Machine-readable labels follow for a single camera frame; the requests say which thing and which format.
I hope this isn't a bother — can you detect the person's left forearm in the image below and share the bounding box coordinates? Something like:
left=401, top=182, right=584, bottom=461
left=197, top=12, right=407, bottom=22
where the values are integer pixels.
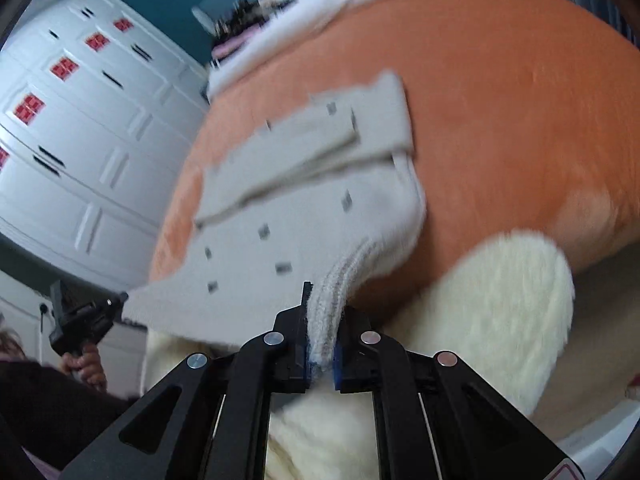
left=0, top=359, right=147, bottom=471

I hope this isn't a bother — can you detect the grey dotted small garment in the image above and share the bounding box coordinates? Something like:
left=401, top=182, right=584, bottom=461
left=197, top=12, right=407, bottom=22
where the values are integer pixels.
left=121, top=72, right=429, bottom=377

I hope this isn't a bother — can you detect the pile of dark clutter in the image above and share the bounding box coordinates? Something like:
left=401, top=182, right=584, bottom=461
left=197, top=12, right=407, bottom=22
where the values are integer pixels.
left=192, top=0, right=301, bottom=68

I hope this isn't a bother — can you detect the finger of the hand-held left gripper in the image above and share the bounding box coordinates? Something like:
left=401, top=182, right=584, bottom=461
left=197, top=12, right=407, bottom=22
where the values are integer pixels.
left=102, top=291, right=130, bottom=322

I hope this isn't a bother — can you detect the white panelled wardrobe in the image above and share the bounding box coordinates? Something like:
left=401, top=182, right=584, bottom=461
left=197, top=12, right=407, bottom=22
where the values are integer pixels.
left=0, top=0, right=212, bottom=288

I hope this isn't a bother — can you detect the cream fluffy blanket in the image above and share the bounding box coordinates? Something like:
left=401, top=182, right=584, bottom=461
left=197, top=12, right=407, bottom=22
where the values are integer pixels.
left=140, top=230, right=576, bottom=480

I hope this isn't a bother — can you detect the orange blanket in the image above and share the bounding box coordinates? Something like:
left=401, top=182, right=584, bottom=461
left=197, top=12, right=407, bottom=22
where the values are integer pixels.
left=147, top=0, right=640, bottom=332

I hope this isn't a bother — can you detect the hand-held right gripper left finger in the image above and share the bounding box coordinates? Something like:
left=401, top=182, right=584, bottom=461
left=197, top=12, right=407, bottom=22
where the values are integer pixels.
left=60, top=282, right=312, bottom=480

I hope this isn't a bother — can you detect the person's left hand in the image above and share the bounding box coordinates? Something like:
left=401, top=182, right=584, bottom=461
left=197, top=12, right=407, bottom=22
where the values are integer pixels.
left=60, top=342, right=109, bottom=394

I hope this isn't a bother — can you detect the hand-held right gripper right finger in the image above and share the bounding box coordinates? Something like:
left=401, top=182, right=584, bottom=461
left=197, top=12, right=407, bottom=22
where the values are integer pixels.
left=332, top=309, right=587, bottom=480

